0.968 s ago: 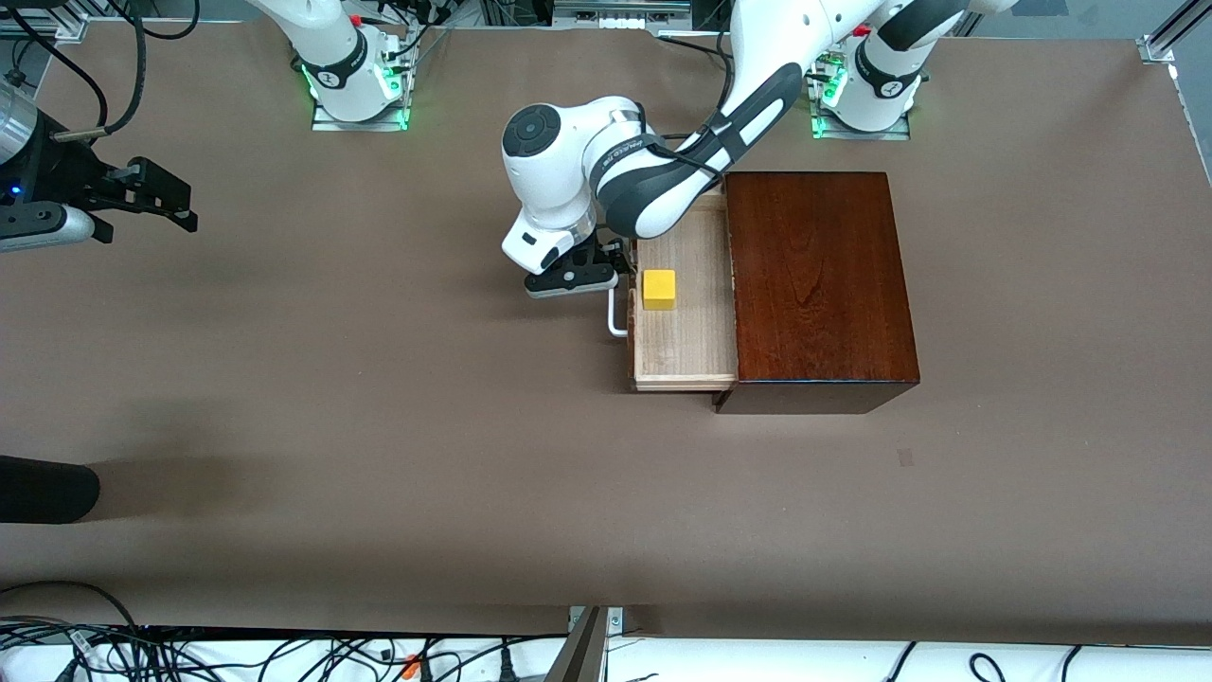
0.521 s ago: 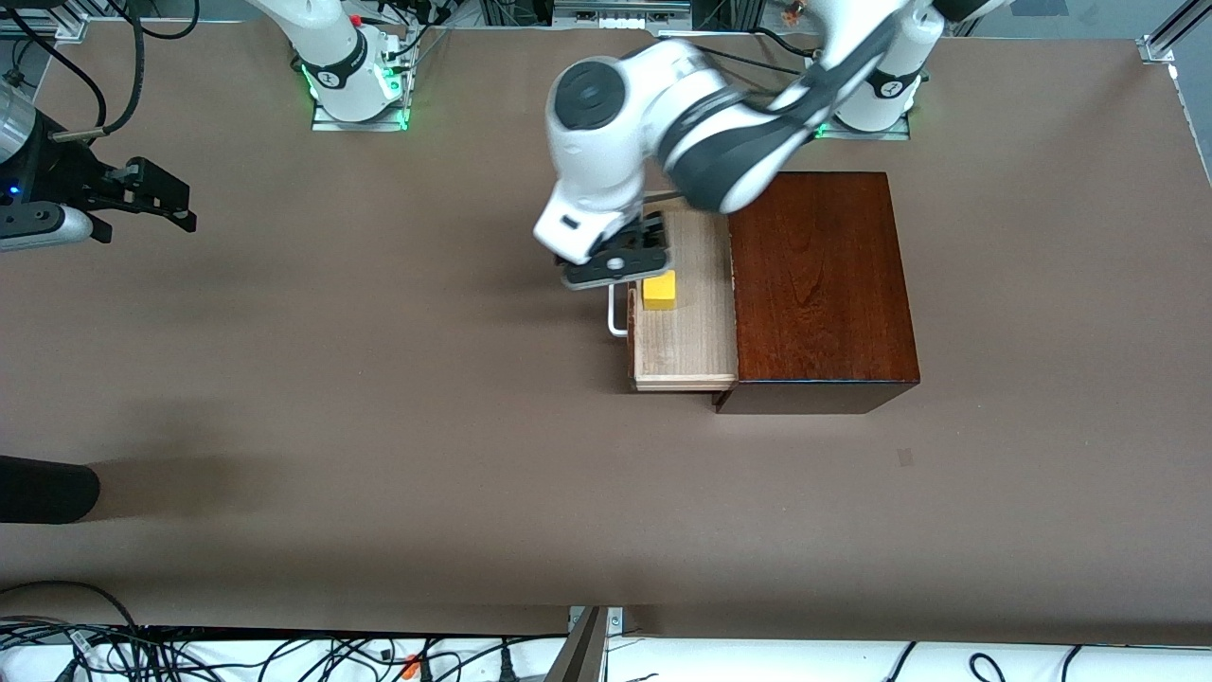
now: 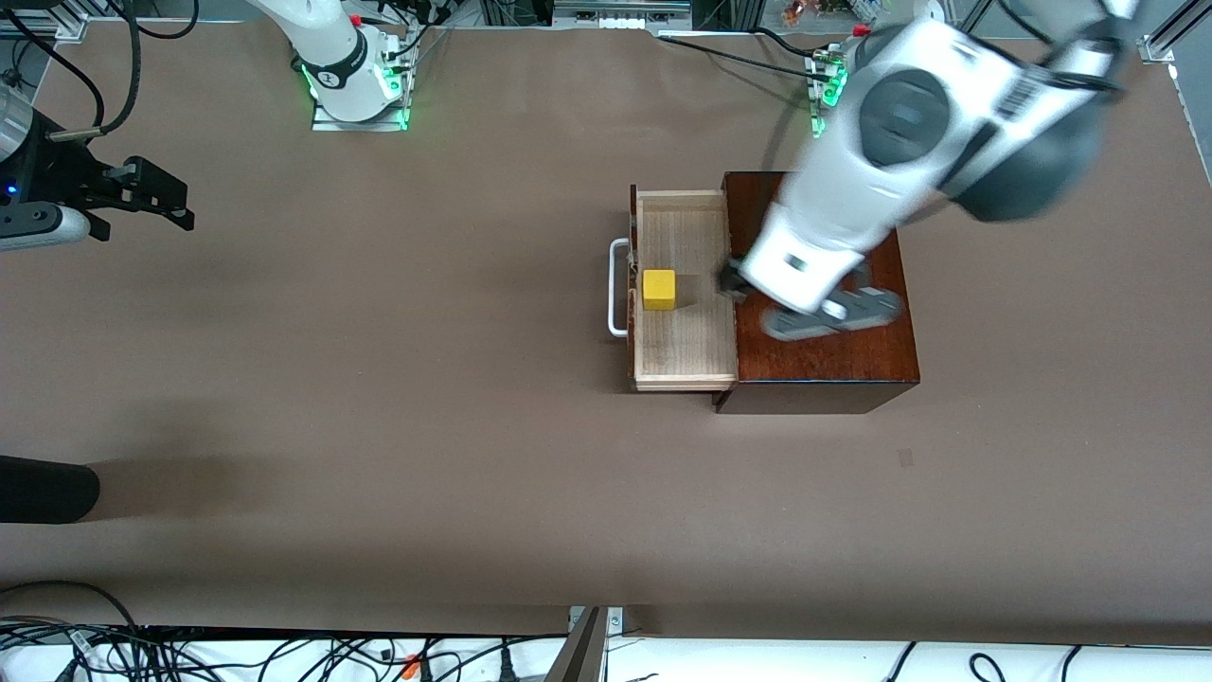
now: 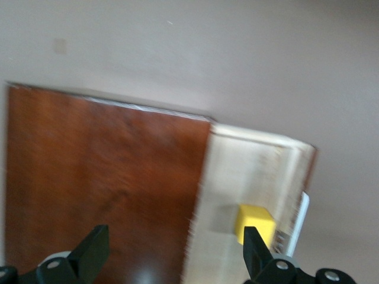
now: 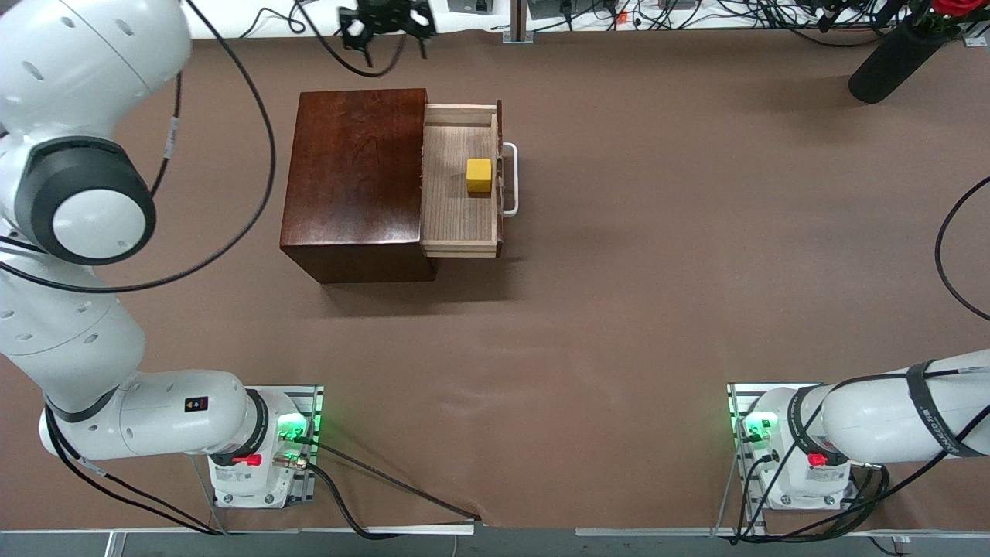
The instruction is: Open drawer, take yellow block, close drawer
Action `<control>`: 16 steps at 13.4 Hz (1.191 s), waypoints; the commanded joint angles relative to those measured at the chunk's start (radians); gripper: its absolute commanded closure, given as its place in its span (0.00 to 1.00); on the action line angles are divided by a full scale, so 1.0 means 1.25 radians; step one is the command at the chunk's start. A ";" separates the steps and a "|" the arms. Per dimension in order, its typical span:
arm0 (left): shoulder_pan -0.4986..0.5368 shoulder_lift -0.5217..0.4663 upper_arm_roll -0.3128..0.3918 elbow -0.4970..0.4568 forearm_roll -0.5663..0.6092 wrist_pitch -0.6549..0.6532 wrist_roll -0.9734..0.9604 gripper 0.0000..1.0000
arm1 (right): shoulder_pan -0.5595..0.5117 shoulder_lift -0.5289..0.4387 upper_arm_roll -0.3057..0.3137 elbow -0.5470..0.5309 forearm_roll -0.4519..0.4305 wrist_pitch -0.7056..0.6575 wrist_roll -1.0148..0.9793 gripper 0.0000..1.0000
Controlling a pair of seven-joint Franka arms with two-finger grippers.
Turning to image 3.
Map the short black table cable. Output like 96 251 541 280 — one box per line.
748 27 839 60

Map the dark brown wooden cabinet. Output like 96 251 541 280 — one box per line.
712 170 922 416

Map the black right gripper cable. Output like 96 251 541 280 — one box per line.
0 0 145 143

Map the white power strip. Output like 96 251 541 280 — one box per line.
552 0 694 31

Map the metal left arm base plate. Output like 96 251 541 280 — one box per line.
807 47 853 140

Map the long black table cable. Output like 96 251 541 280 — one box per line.
657 35 834 81

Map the white lower shelf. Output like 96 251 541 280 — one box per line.
0 633 1212 682

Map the grey metal bracket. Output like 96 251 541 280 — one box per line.
544 605 626 682

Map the black cylinder object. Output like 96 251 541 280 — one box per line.
0 455 101 525

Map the aluminium frame profile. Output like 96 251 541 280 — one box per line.
0 9 89 42
1139 0 1212 65

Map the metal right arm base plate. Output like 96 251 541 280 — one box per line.
311 38 412 133

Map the tangled black cable bundle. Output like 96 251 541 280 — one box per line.
0 580 569 682

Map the wooden drawer with white handle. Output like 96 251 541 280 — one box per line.
606 183 740 393

